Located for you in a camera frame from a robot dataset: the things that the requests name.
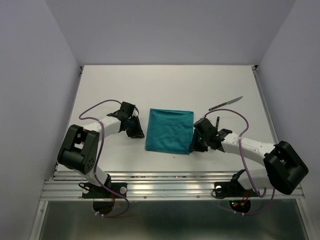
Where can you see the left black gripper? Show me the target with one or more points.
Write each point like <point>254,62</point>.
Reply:
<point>138,133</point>

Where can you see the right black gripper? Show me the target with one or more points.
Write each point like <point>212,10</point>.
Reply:
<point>195,146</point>

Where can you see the metal fork black handle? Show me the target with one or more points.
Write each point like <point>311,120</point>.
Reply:
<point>217,122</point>

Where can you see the teal cloth napkin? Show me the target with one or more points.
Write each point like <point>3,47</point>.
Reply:
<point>169,131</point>

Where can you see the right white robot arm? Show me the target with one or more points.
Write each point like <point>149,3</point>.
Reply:
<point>282,168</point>

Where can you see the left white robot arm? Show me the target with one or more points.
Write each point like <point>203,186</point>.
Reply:
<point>82,145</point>

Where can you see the metal knife black handle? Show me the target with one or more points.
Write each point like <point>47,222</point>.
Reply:
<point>225,103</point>

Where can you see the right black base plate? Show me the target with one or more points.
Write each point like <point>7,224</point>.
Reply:
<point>232,188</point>

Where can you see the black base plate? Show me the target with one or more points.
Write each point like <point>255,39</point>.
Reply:
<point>90,191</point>
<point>232,188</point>

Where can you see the aluminium right side rail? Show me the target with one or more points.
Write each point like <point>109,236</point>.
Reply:
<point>264,103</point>

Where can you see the aluminium rail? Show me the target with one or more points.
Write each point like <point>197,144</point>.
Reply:
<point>264,103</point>
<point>141,186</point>

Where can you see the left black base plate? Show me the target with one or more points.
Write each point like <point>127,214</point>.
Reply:
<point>90,191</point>

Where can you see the aluminium front rail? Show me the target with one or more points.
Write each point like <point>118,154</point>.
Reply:
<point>141,186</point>

